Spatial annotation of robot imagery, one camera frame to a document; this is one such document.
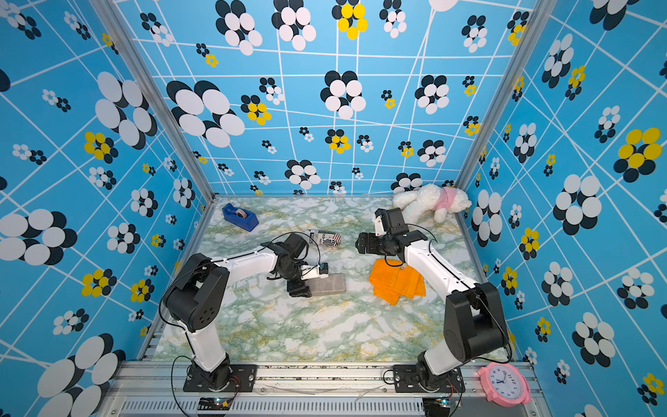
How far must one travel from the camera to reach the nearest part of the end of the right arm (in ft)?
2.06

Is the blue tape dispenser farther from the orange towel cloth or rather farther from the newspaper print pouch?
the orange towel cloth

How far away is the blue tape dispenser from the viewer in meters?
1.07

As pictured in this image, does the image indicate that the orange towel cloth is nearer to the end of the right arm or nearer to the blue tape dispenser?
the end of the right arm

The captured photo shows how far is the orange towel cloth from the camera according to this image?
91cm

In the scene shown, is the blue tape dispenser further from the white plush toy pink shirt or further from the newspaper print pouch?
the white plush toy pink shirt

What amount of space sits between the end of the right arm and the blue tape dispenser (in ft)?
1.63

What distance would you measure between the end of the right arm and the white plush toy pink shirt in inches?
13.4

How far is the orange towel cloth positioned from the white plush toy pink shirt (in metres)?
0.29

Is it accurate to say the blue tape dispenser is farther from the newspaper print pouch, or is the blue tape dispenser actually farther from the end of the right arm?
the end of the right arm

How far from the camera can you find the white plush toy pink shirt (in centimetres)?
108

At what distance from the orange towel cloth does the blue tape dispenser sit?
1.80ft

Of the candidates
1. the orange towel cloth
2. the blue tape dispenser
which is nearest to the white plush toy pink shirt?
the orange towel cloth

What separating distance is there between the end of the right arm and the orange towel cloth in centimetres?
17
